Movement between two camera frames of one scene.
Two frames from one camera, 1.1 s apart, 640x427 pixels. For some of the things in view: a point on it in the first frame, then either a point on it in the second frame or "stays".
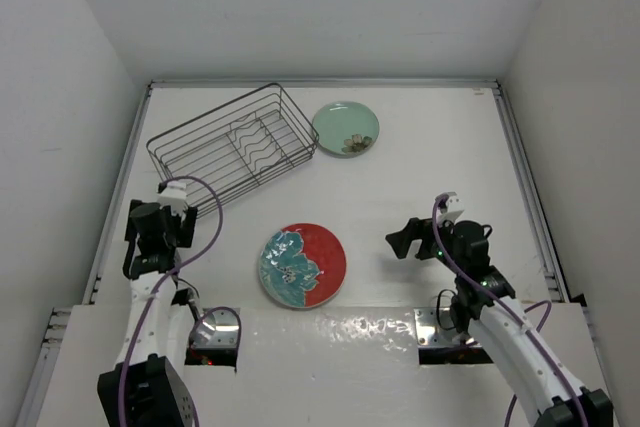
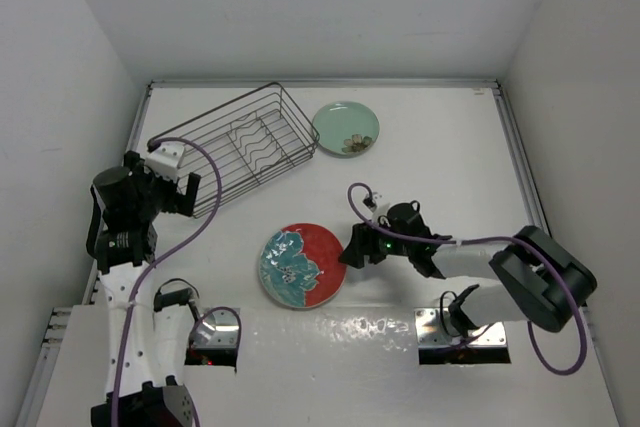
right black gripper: (415, 229) to (362, 244)
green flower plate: (345, 129) stays
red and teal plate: (302, 265) stays
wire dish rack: (234, 147) stays
